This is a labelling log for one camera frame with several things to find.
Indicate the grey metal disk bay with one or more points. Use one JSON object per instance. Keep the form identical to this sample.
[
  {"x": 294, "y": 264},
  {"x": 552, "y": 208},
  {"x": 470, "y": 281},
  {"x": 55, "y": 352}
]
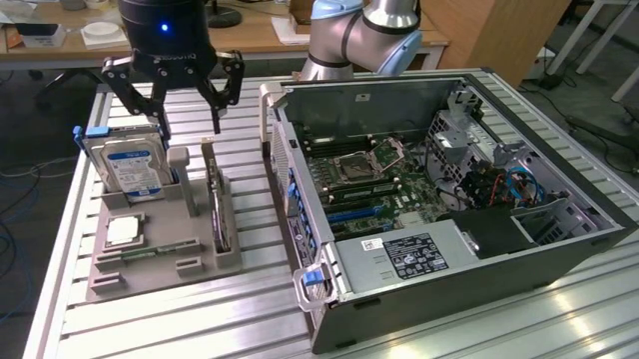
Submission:
[{"x": 450, "y": 149}]

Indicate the green graphics card black fan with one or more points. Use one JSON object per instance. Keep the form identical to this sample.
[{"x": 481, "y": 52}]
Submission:
[{"x": 222, "y": 228}]

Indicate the blue card retention clip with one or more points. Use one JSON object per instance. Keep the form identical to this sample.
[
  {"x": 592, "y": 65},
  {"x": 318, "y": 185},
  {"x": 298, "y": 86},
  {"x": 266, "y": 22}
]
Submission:
[
  {"x": 312, "y": 248},
  {"x": 300, "y": 211},
  {"x": 305, "y": 230},
  {"x": 292, "y": 175},
  {"x": 294, "y": 193}
]

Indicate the grey power supply unit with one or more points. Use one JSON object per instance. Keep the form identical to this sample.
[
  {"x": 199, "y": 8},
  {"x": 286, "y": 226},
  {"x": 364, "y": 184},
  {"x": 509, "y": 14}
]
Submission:
[{"x": 360, "y": 273}]

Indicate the white square box round recess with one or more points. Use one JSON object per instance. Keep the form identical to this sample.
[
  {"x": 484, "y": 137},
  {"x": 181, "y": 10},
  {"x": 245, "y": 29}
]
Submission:
[{"x": 102, "y": 35}]

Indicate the wooden desk white legs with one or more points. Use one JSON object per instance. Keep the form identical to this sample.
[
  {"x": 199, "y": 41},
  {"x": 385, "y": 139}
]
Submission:
[{"x": 260, "y": 37}]

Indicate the grey metal drive bracket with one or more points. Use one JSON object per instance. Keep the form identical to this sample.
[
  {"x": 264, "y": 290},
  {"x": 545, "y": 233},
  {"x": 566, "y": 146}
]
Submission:
[{"x": 565, "y": 220}]

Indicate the blue expansion slot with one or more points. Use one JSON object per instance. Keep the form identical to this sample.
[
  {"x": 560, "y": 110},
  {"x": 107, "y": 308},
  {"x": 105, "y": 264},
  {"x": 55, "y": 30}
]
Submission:
[{"x": 352, "y": 214}]

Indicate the silver CPU chip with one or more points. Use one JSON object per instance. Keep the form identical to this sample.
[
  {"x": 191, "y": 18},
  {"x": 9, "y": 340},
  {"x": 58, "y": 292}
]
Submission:
[{"x": 122, "y": 230}]

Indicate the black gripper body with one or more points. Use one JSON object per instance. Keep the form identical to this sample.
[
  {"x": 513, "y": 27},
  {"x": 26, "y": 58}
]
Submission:
[{"x": 165, "y": 33}]

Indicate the grey cup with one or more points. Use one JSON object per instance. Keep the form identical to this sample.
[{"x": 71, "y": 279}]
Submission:
[{"x": 74, "y": 4}]

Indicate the green RAM stick black chips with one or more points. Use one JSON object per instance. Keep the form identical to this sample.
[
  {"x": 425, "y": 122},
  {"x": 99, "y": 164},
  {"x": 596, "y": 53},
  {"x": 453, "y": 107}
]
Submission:
[{"x": 365, "y": 191}]

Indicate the silver hard disk blue carrier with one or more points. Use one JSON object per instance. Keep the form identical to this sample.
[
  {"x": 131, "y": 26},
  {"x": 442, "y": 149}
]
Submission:
[{"x": 130, "y": 168}]

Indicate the green motherboard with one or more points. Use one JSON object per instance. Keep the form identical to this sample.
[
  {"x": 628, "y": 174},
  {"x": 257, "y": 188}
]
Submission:
[{"x": 410, "y": 202}]

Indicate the grey parts rack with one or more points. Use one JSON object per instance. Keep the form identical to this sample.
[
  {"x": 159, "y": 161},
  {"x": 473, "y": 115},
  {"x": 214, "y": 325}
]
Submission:
[{"x": 165, "y": 224}]

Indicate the white table frame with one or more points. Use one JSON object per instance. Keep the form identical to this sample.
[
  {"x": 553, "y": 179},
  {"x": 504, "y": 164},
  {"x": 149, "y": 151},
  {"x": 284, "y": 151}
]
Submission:
[{"x": 574, "y": 37}]

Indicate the white box black lid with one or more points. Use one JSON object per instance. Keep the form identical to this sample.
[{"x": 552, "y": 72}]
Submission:
[{"x": 41, "y": 37}]

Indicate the metal socket cover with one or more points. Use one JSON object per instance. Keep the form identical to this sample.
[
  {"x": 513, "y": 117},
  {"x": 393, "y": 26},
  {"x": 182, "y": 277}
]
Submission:
[{"x": 392, "y": 155}]

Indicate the metal CPU socket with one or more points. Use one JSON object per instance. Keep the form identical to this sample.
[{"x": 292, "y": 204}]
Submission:
[{"x": 357, "y": 170}]

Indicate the brown cardboard box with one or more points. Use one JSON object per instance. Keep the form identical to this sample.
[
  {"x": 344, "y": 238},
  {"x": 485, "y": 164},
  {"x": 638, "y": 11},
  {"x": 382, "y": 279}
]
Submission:
[{"x": 302, "y": 11}]

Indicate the clear plastic bag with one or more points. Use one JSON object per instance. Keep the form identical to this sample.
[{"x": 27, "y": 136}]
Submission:
[{"x": 18, "y": 13}]

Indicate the black power adapter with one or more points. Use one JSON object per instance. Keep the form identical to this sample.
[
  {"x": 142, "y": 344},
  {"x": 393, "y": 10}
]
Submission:
[{"x": 549, "y": 81}]

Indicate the white paper stack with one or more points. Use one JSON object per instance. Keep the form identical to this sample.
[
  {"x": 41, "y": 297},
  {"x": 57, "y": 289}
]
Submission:
[{"x": 290, "y": 33}]

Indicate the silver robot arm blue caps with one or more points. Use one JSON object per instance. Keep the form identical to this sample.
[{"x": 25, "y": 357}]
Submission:
[{"x": 340, "y": 37}]

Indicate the black open PC case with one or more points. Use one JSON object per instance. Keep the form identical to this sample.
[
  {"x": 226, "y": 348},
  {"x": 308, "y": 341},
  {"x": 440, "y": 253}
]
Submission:
[{"x": 450, "y": 299}]

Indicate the black floor stand foot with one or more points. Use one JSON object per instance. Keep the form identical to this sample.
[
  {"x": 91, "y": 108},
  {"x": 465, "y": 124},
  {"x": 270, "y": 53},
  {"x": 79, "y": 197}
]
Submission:
[{"x": 605, "y": 127}]

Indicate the black round lamp base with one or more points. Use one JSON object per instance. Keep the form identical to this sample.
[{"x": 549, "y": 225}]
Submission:
[{"x": 228, "y": 16}]

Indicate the black chair base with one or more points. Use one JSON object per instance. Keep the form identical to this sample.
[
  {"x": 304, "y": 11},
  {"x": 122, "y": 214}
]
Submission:
[{"x": 53, "y": 88}]

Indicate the small orange box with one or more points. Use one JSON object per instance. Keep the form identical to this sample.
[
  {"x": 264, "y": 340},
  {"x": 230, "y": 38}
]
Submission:
[{"x": 14, "y": 39}]

